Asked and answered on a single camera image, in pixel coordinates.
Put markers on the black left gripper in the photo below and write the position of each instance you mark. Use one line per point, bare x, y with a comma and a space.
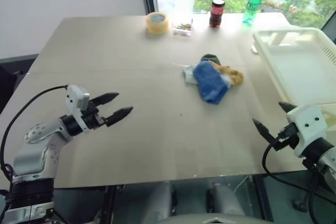
92, 116

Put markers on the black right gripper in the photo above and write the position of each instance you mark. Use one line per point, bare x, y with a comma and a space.
288, 142

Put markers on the blue cloth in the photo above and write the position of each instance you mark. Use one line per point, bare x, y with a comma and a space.
210, 82

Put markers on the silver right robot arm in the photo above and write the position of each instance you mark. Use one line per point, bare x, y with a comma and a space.
328, 161

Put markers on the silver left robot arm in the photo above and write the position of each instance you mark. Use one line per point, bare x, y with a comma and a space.
39, 153

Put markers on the white plastic basket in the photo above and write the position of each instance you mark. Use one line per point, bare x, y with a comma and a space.
296, 77

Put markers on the small clear parts box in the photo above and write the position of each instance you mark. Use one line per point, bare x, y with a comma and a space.
182, 31

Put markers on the yellow cloth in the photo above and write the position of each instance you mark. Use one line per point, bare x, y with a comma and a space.
235, 77

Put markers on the white basket support stand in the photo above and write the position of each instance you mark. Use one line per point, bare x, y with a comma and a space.
254, 49

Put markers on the white cloth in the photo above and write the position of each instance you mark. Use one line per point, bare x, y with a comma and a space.
189, 75

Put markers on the clear packing tape roll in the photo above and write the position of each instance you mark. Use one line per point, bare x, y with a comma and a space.
157, 26

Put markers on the dark green cloth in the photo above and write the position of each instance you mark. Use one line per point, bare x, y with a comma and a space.
210, 57

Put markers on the black table leg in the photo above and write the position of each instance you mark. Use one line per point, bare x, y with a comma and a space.
108, 205

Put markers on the green bottle with yellow cap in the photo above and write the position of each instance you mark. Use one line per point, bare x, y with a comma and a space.
252, 6

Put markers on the cola bottle with red cap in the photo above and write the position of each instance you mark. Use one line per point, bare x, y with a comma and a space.
217, 11

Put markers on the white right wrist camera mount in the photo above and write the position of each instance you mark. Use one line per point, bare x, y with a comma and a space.
309, 121

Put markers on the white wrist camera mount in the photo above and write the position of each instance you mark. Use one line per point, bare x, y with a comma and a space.
309, 121
74, 98

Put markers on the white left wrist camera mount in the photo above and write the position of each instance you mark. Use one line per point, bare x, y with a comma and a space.
74, 98

